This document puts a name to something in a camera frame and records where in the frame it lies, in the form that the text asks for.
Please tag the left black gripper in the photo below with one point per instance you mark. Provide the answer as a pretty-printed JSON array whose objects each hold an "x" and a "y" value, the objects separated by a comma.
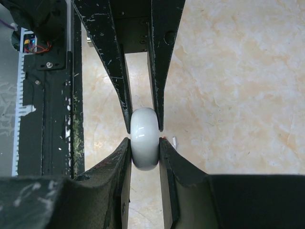
[{"x": 123, "y": 26}]

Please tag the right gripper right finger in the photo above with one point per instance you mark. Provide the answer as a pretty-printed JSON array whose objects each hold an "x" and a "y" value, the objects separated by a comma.
[{"x": 193, "y": 199}]

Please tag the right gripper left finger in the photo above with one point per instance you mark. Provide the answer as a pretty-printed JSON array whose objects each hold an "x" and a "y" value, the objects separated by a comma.
[{"x": 96, "y": 199}]

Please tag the white earbud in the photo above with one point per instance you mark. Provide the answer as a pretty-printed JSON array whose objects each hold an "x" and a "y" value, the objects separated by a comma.
[{"x": 174, "y": 142}]

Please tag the white earbud charging case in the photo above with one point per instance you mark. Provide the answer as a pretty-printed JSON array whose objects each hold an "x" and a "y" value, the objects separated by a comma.
[{"x": 144, "y": 139}]

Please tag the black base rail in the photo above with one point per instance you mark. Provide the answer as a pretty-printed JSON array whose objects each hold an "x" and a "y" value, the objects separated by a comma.
[{"x": 48, "y": 140}]

